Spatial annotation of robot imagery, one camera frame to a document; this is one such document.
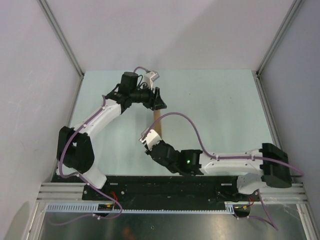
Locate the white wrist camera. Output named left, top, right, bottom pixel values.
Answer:
left=143, top=71, right=160, bottom=90
left=139, top=129, right=162, bottom=151

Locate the brown cardboard express box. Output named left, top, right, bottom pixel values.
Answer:
left=153, top=109, right=162, bottom=137

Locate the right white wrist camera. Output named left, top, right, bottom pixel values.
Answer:
left=139, top=129, right=162, bottom=151

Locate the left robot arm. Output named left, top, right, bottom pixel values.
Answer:
left=56, top=70, right=167, bottom=200

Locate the left aluminium frame post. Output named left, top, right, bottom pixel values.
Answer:
left=37, top=0, right=84, bottom=80

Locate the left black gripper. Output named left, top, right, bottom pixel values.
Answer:
left=130, top=82, right=167, bottom=111

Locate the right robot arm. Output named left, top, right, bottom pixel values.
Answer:
left=141, top=138, right=292, bottom=201

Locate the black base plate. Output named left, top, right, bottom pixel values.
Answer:
left=50, top=174, right=261, bottom=211

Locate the white slotted cable duct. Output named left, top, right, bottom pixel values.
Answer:
left=46, top=201, right=237, bottom=215

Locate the right aluminium frame post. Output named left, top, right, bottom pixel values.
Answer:
left=255, top=0, right=306, bottom=77

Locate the aluminium frame post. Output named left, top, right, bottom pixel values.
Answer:
left=255, top=0, right=306, bottom=77
left=37, top=0, right=84, bottom=80

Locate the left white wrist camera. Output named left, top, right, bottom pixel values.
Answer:
left=143, top=71, right=160, bottom=90

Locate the aluminium front rail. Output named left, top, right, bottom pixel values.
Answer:
left=37, top=182, right=309, bottom=204

